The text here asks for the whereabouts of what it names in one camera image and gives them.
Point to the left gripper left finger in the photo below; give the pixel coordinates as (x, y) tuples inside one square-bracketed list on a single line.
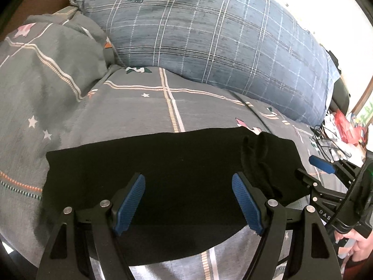
[(66, 255)]

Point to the grey patterned duvet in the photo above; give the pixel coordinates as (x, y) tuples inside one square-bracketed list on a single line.
[(57, 92)]

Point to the person's right hand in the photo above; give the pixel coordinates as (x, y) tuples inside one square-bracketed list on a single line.
[(359, 251)]

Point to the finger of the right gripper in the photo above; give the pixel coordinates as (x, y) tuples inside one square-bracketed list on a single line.
[(321, 164)]

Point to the black pants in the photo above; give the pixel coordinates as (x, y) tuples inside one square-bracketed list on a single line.
[(188, 205)]

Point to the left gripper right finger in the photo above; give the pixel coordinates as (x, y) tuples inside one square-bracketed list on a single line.
[(311, 254)]

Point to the blue plaid pillow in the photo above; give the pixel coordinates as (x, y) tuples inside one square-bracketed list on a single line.
[(253, 47)]

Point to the red clutter item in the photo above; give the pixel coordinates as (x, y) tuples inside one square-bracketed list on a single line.
[(350, 133)]

